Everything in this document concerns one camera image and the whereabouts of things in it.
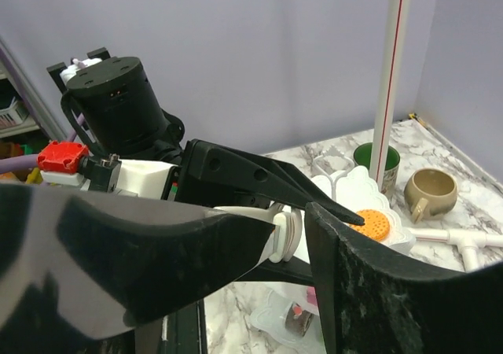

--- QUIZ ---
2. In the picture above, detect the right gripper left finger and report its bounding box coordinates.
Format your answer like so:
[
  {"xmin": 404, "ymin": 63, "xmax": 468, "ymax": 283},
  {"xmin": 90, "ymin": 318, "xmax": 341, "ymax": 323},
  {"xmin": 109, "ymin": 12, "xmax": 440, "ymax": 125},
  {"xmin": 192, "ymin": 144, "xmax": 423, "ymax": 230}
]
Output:
[{"xmin": 0, "ymin": 183, "xmax": 276, "ymax": 354}]

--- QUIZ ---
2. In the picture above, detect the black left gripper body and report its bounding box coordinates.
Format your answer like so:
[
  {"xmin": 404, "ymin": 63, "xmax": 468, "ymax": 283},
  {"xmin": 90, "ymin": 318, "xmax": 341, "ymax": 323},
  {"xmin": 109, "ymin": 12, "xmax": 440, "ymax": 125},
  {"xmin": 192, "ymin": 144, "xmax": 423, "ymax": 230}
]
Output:
[{"xmin": 175, "ymin": 139, "xmax": 364, "ymax": 226}]

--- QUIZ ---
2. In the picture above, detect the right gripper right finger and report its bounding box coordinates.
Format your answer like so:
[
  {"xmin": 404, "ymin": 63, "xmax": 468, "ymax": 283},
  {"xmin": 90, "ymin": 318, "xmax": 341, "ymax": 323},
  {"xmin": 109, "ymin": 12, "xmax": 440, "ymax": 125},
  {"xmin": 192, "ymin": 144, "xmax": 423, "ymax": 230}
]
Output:
[{"xmin": 305, "ymin": 203, "xmax": 502, "ymax": 353}]

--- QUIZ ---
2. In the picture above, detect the orange sandwich biscuit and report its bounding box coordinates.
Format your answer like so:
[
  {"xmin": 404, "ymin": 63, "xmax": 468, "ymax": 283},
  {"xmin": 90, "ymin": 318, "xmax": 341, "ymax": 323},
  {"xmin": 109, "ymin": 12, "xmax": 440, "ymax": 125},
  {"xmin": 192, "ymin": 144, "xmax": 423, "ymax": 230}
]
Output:
[{"xmin": 349, "ymin": 209, "xmax": 391, "ymax": 242}]

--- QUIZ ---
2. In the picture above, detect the three tier white stand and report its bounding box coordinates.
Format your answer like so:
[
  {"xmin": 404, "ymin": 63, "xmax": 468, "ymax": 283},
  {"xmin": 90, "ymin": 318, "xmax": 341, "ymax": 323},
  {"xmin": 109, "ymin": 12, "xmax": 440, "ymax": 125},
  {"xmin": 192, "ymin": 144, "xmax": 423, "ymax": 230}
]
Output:
[{"xmin": 251, "ymin": 155, "xmax": 417, "ymax": 349}]

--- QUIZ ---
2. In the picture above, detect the pink cake slice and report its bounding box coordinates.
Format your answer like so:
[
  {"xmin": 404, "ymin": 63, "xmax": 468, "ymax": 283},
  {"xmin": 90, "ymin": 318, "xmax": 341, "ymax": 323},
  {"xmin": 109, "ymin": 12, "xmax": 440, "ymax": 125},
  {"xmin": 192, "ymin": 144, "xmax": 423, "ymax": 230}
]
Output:
[{"xmin": 306, "ymin": 286, "xmax": 318, "ymax": 306}]

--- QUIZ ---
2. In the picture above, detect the chocolate swiss roll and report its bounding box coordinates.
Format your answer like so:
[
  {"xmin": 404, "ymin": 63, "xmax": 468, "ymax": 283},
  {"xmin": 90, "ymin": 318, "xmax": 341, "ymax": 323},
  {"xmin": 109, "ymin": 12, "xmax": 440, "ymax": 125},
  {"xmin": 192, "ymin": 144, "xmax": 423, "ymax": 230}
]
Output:
[{"xmin": 285, "ymin": 303, "xmax": 314, "ymax": 337}]

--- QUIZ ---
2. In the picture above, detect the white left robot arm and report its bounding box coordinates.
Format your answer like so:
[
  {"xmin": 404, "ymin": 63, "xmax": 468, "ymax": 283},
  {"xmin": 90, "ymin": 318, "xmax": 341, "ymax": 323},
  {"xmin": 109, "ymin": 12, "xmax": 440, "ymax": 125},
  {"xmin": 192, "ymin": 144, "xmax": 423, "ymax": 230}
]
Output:
[{"xmin": 46, "ymin": 48, "xmax": 364, "ymax": 226}]

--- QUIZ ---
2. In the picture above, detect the middle white pvc pole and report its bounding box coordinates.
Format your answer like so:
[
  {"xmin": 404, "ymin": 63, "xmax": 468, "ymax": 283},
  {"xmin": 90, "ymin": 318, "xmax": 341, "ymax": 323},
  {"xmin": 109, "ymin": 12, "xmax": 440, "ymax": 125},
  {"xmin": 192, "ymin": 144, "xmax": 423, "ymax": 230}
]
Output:
[{"xmin": 408, "ymin": 227, "xmax": 502, "ymax": 272}]

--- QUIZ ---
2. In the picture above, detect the white pvc pole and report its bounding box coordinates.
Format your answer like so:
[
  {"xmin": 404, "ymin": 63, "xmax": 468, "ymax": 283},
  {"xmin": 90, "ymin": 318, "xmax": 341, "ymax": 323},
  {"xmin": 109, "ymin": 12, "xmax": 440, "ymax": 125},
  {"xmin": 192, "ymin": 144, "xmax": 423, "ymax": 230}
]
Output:
[
  {"xmin": 369, "ymin": 0, "xmax": 411, "ymax": 186},
  {"xmin": 408, "ymin": 227, "xmax": 502, "ymax": 272}
]

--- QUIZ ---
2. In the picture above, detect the beige ceramic mug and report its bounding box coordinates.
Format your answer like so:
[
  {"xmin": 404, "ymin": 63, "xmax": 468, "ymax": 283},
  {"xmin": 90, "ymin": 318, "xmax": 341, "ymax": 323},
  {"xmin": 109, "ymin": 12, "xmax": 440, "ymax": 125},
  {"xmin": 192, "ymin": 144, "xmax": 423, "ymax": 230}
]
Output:
[{"xmin": 404, "ymin": 168, "xmax": 458, "ymax": 224}]

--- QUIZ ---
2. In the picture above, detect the green interior mug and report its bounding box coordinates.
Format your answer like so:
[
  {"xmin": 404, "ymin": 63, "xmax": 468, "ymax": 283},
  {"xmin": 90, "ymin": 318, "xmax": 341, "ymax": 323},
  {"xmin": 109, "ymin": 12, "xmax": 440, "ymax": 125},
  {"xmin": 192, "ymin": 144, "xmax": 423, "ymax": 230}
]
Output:
[{"xmin": 352, "ymin": 142, "xmax": 402, "ymax": 200}]

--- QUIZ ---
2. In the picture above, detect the left white pvc pole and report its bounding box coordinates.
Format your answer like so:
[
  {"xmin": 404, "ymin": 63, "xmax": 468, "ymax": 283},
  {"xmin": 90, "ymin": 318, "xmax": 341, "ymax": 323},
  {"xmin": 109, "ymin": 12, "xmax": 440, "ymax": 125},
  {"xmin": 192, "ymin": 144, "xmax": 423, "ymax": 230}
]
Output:
[{"xmin": 369, "ymin": 0, "xmax": 411, "ymax": 186}]

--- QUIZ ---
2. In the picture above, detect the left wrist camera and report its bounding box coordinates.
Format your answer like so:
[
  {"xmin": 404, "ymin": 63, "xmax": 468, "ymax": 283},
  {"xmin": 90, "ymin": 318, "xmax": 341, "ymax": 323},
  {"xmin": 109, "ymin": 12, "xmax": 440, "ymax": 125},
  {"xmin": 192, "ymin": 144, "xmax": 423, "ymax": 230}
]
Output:
[{"xmin": 37, "ymin": 141, "xmax": 181, "ymax": 200}]

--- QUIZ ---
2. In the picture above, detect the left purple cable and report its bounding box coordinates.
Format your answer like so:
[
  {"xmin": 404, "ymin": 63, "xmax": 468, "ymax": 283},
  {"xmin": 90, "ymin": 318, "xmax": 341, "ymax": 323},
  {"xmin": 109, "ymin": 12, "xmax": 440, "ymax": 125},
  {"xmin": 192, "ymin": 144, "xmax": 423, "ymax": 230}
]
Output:
[{"xmin": 0, "ymin": 58, "xmax": 91, "ymax": 182}]

